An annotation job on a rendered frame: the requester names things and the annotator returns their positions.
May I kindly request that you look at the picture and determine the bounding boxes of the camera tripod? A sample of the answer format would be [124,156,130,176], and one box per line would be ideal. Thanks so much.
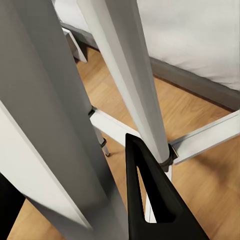
[0,0,240,240]

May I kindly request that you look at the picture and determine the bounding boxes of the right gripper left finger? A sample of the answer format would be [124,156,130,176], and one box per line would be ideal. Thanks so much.
[0,172,26,240]

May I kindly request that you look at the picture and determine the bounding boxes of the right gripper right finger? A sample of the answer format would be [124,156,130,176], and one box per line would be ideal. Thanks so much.
[125,133,210,240]

